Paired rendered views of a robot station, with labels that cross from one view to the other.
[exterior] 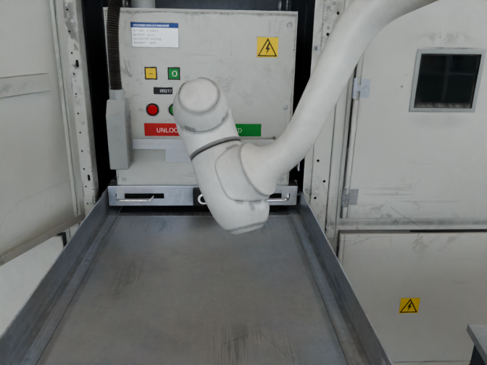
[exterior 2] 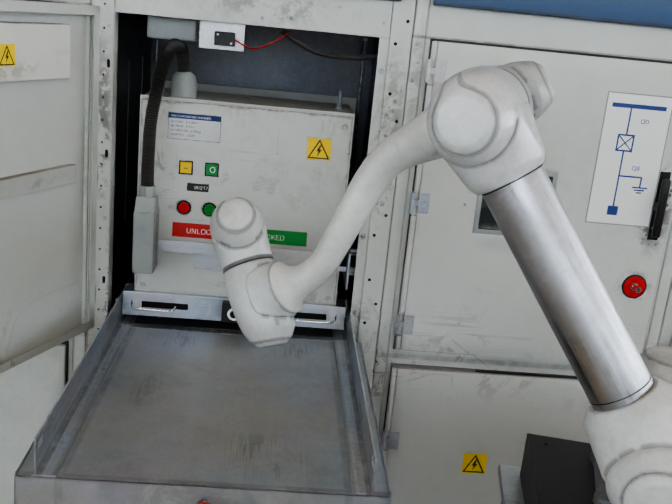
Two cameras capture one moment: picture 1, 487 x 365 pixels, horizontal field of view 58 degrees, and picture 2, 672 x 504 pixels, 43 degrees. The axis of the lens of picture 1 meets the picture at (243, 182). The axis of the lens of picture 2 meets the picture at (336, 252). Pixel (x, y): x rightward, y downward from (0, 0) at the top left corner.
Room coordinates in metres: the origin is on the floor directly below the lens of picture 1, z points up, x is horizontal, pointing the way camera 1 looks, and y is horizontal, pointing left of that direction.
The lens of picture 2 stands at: (-0.79, -0.09, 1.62)
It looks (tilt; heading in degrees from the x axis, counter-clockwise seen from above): 16 degrees down; 359
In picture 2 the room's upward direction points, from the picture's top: 6 degrees clockwise
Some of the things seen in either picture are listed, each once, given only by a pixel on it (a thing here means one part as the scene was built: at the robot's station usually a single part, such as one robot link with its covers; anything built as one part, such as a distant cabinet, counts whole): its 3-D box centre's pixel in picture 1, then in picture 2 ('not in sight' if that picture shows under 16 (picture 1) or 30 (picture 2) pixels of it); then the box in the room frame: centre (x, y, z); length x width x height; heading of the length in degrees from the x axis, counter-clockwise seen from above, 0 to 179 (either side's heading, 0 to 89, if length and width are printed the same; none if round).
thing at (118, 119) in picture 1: (119, 132); (146, 232); (1.10, 0.32, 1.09); 0.08 x 0.05 x 0.17; 3
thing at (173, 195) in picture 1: (204, 193); (235, 307); (1.20, 0.11, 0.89); 0.54 x 0.05 x 0.06; 93
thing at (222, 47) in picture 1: (202, 106); (241, 208); (1.18, 0.11, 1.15); 0.48 x 0.01 x 0.48; 93
